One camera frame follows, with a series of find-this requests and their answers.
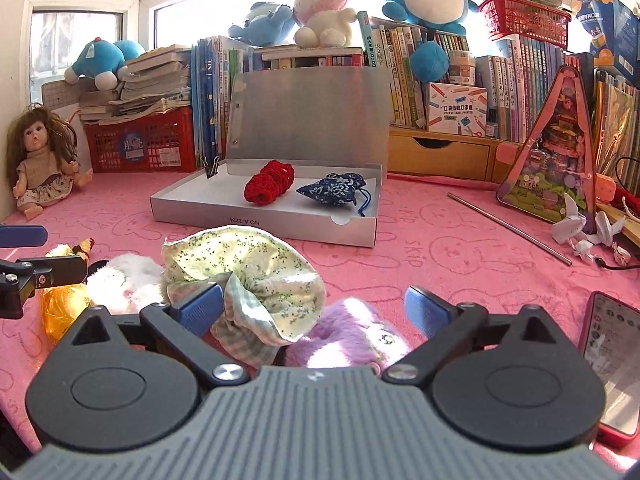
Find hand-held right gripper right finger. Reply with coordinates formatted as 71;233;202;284
382;285;576;387

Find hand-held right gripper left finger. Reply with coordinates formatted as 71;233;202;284
57;282;251;388

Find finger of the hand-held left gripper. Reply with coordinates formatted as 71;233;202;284
0;225;49;249
0;255;89;320

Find yellow floral cloth pouch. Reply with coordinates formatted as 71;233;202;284
161;226;327;367

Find grey cardboard box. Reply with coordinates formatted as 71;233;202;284
150;69;394;249

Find orange cellophane bag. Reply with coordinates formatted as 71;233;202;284
40;243;97;344

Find pink rabbit-print towel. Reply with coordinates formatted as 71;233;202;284
0;170;640;463

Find brown-haired doll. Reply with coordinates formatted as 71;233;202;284
5;104;94;221

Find white plush toy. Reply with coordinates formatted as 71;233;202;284
86;253;167;316

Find purple plush pouch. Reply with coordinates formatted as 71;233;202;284
285;297;412;369

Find metal rod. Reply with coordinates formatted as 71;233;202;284
446;192;574;266

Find white grid board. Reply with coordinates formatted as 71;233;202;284
40;79;86;122

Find red crocheted pouch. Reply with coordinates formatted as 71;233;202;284
244;160;296;207

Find red plastic crate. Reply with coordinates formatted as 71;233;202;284
82;107;199;174

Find wooden shelf with drawer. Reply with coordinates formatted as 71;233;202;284
387;126;512;184

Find white folded paper figures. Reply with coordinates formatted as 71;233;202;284
551;192;629;267

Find blue cat plush toy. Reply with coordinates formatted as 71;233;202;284
64;37;147;89

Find smartphone in pink case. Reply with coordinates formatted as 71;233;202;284
577;290;640;450

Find pink triangular toy package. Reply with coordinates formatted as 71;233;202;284
496;65;599;225

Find pile of worn books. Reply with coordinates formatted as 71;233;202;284
77;45;194;127

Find white printed carton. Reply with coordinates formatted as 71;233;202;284
425;82;489;136

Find row of blue books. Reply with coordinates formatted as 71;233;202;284
191;35;265;162

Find small white jar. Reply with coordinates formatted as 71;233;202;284
448;51;476;86

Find row of upright books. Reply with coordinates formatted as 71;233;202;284
357;10;596;144

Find row of colourful thin books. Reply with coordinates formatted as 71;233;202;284
592;67;640;196

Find flat stack of books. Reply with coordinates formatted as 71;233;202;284
260;46;366;72

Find blue elephant plush toy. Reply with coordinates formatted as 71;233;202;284
228;2;297;46

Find red plastic basket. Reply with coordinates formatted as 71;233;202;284
478;0;573;51

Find pink rabbit plush toy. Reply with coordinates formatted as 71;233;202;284
289;0;357;47

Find blue cardboard box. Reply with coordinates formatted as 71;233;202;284
572;0;640;81

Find blue floral drawstring pouch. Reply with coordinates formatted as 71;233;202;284
296;172;374;219

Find black cable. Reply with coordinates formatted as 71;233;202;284
592;255;640;272

